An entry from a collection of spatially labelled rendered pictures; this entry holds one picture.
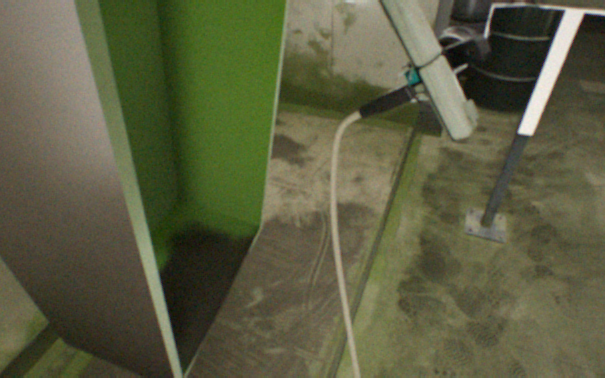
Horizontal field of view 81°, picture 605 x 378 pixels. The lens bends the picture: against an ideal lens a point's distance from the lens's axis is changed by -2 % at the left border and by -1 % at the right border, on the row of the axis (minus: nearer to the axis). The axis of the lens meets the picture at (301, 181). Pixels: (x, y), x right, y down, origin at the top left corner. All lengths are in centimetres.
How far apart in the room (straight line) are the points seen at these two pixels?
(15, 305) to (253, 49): 134
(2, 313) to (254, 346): 95
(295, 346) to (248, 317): 24
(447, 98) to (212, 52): 62
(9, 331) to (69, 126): 142
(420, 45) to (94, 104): 52
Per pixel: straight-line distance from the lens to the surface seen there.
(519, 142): 185
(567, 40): 165
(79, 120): 44
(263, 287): 174
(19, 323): 182
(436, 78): 71
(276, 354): 158
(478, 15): 97
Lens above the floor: 147
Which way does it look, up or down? 40 degrees down
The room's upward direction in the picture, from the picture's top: 3 degrees counter-clockwise
